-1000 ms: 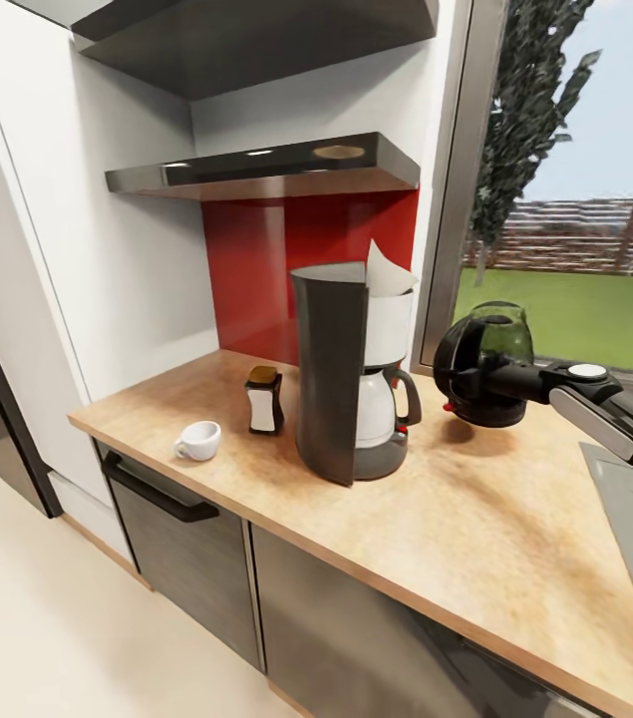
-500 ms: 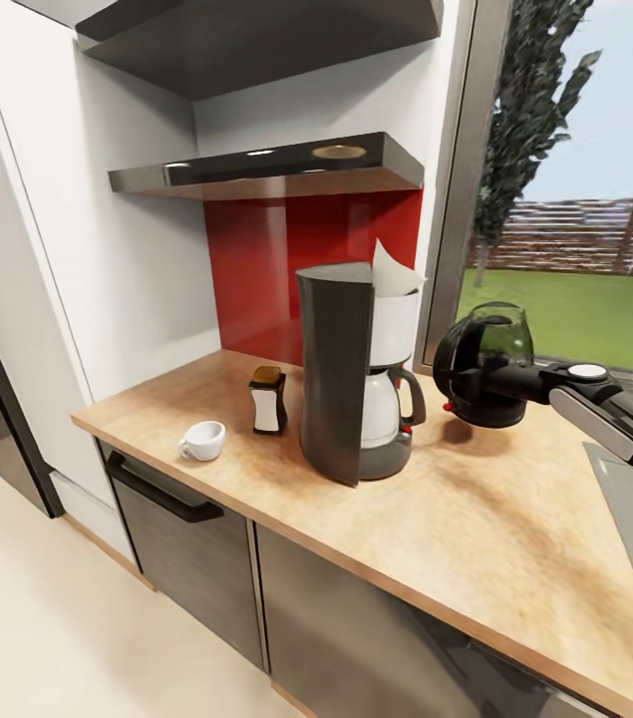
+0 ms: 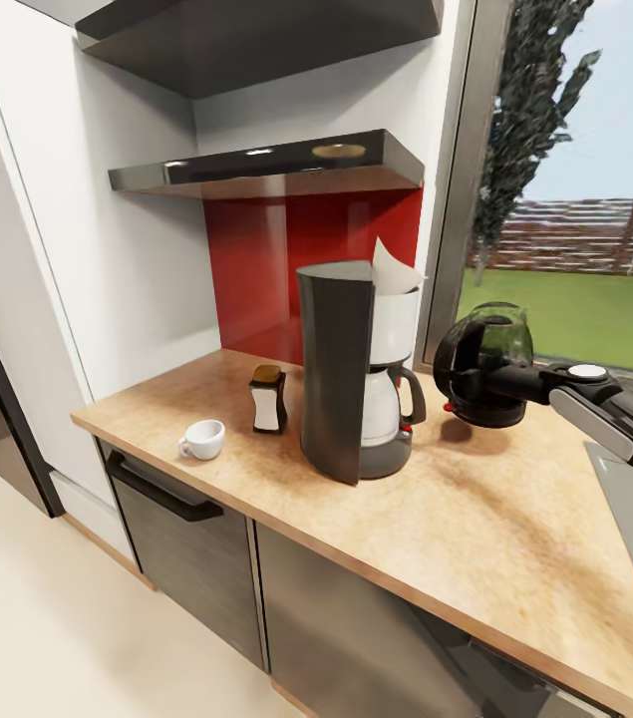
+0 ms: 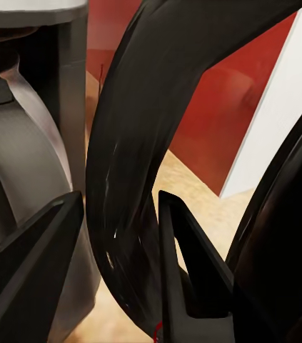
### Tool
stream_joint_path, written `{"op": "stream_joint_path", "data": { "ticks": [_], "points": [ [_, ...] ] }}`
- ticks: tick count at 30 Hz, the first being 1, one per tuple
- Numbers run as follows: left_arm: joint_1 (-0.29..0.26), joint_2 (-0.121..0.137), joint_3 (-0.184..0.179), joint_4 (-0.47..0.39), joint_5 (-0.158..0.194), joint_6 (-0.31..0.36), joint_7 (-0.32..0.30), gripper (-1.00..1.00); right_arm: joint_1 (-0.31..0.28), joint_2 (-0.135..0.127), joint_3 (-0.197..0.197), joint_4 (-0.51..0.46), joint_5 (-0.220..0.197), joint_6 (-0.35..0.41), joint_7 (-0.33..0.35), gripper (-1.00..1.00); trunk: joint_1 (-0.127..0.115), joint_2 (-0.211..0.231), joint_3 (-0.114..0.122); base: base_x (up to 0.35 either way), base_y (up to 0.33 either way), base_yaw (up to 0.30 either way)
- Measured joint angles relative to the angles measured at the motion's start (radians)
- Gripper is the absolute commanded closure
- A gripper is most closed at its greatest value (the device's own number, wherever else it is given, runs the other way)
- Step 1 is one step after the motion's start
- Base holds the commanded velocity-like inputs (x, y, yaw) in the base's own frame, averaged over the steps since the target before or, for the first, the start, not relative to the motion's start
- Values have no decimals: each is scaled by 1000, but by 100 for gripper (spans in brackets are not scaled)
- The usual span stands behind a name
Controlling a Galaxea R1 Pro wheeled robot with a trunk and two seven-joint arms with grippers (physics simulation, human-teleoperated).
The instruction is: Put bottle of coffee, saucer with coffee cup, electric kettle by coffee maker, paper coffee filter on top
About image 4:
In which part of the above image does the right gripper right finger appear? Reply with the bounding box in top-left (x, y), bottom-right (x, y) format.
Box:
top-left (158, 191), bottom-right (278, 343)

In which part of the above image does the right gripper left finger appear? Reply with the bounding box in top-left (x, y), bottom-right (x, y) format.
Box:
top-left (0, 190), bottom-right (85, 343)

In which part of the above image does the electric kettle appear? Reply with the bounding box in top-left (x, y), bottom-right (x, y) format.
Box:
top-left (84, 0), bottom-right (302, 343)

